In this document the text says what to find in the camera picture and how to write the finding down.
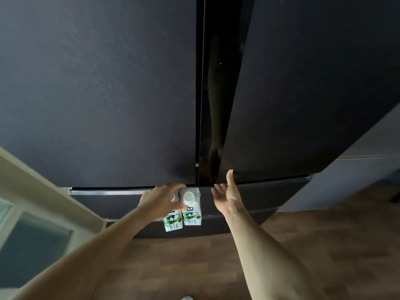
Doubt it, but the person's left hand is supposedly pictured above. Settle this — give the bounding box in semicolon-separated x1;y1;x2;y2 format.
137;182;188;223

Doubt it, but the person's right hand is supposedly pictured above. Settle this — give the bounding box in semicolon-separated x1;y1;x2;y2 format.
211;169;248;220

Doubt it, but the white green milk carton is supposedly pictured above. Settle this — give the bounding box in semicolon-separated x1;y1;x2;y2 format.
163;190;184;233
180;187;203;226

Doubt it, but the person's right forearm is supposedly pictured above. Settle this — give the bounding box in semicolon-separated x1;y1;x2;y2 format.
224;209;325;300

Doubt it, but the person's left forearm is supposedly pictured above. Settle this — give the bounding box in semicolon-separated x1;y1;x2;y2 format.
12;207;157;300

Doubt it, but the dark grey refrigerator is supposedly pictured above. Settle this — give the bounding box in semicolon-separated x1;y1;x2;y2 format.
0;0;400;240

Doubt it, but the cream framed glass door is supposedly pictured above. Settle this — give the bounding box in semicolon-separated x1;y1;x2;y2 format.
0;146;105;300

